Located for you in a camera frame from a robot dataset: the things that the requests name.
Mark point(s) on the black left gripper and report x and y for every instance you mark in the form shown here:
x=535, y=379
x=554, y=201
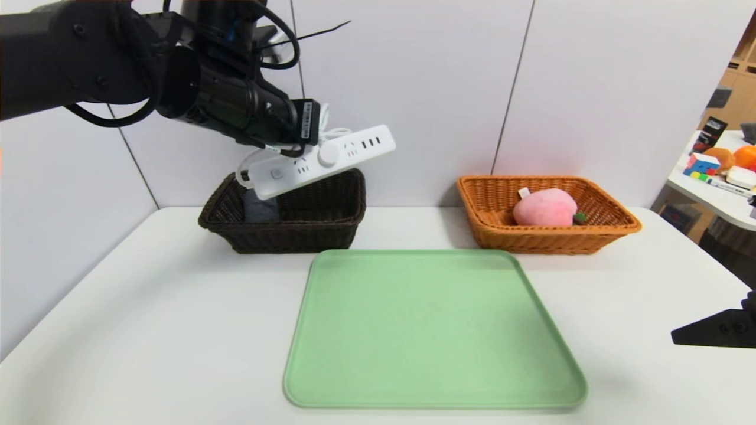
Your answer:
x=308, y=121

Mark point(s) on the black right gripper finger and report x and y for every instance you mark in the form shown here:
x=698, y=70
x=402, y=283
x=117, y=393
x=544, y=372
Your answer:
x=726, y=330

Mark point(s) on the grey towel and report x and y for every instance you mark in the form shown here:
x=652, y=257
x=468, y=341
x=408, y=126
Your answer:
x=260, y=209

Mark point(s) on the pink plush peach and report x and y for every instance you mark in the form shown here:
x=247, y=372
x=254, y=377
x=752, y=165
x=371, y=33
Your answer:
x=543, y=208

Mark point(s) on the black and orange left arm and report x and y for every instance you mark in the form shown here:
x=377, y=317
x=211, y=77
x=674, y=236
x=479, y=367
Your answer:
x=59, y=59

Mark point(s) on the dark brown wicker basket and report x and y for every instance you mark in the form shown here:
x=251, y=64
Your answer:
x=307, y=230

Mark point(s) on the orange wicker basket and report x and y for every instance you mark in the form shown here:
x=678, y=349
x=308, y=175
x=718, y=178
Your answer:
x=531, y=239

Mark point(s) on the white side table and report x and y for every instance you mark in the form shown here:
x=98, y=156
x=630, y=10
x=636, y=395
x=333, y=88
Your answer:
x=735, y=209

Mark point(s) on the white marker pen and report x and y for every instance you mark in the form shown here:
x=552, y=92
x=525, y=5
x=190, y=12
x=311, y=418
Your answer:
x=733, y=189

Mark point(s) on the small white box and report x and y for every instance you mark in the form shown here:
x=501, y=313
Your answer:
x=740, y=177

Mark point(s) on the colourful puzzle cube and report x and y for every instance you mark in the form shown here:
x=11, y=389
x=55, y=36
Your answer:
x=701, y=165

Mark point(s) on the orange toy bread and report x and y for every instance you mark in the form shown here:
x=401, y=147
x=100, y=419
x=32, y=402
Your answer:
x=722, y=157

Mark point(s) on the orange fruit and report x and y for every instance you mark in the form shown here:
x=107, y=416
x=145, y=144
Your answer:
x=746, y=157

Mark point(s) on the black standing card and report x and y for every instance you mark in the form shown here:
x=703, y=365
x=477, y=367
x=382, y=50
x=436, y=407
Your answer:
x=709, y=134

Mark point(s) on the wooden shelf unit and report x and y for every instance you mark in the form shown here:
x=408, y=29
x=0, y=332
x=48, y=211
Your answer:
x=741, y=94

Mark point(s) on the light green plastic tray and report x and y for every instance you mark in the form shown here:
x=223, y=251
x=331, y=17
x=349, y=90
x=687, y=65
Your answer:
x=431, y=330

